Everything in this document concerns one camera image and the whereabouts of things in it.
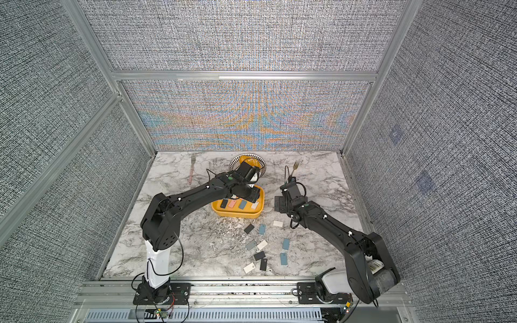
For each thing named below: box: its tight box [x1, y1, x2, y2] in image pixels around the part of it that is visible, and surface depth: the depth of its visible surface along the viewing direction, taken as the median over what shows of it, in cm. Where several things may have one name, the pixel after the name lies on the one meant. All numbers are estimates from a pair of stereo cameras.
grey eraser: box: [245, 240, 258, 251], surface depth 87 cm
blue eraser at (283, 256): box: [280, 252, 288, 266], surface depth 83 cm
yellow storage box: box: [211, 184, 265, 219], surface depth 97 cm
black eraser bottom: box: [259, 257, 268, 272], surface depth 81 cm
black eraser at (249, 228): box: [243, 223, 255, 235], surface depth 92 cm
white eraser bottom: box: [243, 262, 256, 274], surface depth 81 cm
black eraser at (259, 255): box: [253, 250, 266, 262], surface depth 85 cm
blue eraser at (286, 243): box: [282, 238, 291, 250], surface depth 89 cm
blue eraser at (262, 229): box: [259, 223, 266, 235], surface depth 92 cm
